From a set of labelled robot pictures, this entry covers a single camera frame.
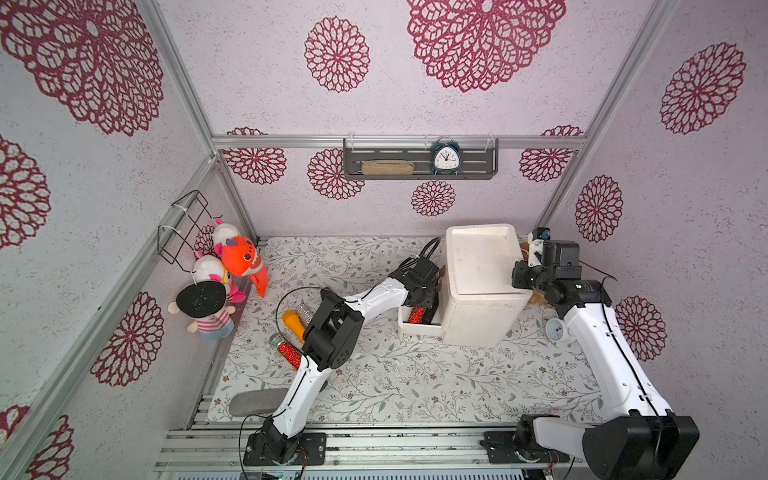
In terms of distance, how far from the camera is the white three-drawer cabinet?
745 millimetres

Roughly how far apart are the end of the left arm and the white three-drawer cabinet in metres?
0.03

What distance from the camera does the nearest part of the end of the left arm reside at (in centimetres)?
74
